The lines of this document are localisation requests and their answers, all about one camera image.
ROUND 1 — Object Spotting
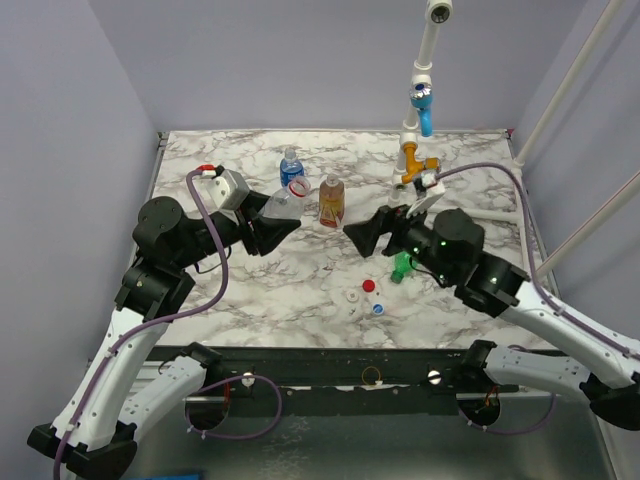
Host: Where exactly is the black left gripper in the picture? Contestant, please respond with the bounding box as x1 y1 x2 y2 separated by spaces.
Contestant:
175 189 302 269

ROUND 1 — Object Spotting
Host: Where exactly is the clear bottle red cap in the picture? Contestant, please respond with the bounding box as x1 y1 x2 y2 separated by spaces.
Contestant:
260 176 311 220

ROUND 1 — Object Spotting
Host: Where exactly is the gold red label bottle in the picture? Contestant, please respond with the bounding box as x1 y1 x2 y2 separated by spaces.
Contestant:
319 174 345 228

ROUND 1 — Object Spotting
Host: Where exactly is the green plastic bottle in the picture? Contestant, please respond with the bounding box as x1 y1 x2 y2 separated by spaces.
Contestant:
390 252 415 284

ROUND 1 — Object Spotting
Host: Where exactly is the blue label Pocari bottle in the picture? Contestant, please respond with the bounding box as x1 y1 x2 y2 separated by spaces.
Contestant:
279 147 305 187

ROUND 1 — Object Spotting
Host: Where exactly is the white bottle cap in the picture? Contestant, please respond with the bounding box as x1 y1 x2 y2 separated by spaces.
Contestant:
346 290 359 303

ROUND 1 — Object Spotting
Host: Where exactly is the white blue Pocari cap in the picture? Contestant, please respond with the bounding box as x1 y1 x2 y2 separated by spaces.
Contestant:
372 303 385 316

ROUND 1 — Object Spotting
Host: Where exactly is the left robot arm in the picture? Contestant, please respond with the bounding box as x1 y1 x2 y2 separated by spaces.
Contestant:
27 192 301 479

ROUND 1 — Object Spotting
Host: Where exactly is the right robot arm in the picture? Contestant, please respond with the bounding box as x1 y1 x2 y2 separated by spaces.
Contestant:
343 205 639 431

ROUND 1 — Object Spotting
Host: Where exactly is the orange pipe valve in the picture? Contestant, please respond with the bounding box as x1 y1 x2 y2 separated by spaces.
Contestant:
401 142 441 185

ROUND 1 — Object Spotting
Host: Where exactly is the blue pipe valve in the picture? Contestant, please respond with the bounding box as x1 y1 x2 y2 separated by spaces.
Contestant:
405 82 433 137

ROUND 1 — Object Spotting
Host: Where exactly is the white diagonal pole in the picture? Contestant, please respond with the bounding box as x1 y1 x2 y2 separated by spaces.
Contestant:
512 1 632 170

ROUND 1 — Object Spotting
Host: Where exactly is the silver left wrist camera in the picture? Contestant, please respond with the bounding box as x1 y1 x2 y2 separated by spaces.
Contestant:
197 164 250 212

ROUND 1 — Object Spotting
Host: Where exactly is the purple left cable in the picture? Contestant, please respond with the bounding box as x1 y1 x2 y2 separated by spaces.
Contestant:
51 168 284 480

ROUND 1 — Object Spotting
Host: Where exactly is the black mounting rail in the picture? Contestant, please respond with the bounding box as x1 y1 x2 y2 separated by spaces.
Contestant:
186 347 498 420

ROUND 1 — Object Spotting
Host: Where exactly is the white PVC pipe frame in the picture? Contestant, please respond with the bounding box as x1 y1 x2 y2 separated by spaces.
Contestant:
387 1 531 263

